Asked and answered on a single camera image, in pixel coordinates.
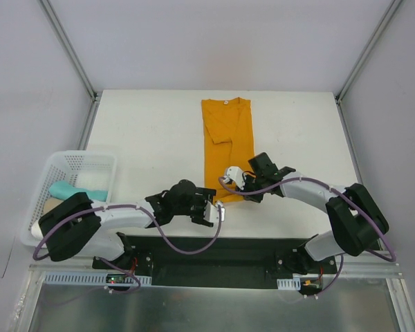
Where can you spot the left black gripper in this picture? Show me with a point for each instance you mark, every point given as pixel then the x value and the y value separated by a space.
pixel 200 209

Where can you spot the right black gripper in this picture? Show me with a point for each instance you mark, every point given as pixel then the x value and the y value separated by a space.
pixel 250 187

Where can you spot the orange t shirt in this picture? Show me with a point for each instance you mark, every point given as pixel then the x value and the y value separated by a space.
pixel 228 141

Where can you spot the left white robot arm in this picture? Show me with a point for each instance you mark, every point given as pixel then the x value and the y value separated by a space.
pixel 81 226

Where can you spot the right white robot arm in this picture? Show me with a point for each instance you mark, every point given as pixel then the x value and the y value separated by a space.
pixel 356 221

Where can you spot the white plastic basket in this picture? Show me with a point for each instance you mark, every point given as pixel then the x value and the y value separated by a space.
pixel 90 170

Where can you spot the teal rolled t shirt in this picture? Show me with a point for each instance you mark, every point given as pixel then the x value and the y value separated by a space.
pixel 62 190

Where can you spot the beige rolled t shirt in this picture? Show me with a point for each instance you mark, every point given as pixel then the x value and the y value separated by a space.
pixel 50 204

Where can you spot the white rolled t shirt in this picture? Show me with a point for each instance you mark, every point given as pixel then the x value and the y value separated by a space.
pixel 36 231

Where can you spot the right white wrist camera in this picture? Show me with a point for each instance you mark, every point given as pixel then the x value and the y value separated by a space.
pixel 234 175

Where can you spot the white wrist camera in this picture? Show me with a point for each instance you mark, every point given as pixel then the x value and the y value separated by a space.
pixel 214 212
pixel 234 175

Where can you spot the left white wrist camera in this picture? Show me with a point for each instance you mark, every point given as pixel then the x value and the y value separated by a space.
pixel 214 212

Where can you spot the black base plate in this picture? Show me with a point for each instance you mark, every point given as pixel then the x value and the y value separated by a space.
pixel 228 263

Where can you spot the right white cable duct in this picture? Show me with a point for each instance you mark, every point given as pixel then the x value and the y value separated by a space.
pixel 293 284

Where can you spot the white cable duct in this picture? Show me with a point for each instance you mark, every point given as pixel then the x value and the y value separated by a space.
pixel 293 284
pixel 95 279

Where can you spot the right aluminium frame post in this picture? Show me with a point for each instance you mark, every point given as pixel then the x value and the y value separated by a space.
pixel 380 29

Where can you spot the aluminium frame post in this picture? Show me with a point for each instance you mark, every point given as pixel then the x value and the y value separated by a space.
pixel 65 42
pixel 380 29

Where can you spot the left white cable duct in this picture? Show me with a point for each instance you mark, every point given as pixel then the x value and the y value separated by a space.
pixel 95 279

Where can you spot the left aluminium frame post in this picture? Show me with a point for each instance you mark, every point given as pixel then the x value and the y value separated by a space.
pixel 65 42

